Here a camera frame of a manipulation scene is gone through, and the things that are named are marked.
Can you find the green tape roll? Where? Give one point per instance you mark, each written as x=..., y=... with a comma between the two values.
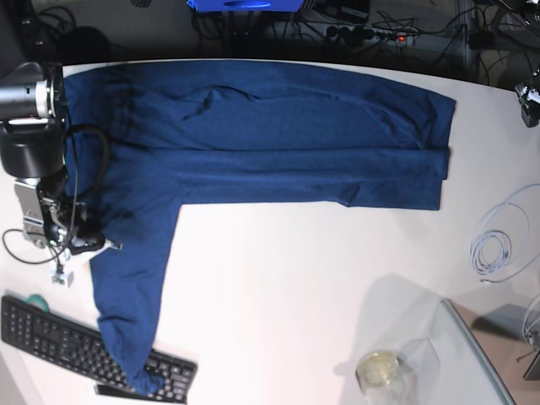
x=38, y=302

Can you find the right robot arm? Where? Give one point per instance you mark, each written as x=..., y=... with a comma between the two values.
x=33, y=140

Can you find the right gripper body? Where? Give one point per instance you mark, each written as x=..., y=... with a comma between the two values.
x=87, y=237

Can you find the blue t-shirt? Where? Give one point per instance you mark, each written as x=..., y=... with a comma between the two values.
x=235, y=132

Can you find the black keyboard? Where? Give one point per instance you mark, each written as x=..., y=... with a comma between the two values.
x=81, y=350

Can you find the blue box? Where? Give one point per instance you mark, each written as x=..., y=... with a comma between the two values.
x=207, y=6

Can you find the clear glass jar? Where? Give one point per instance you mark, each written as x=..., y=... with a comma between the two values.
x=408, y=375

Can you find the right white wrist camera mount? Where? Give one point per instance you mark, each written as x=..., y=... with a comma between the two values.
x=67, y=261

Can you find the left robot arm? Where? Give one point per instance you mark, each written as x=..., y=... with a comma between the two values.
x=528, y=97

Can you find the black power strip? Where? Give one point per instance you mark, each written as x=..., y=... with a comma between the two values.
x=362, y=34

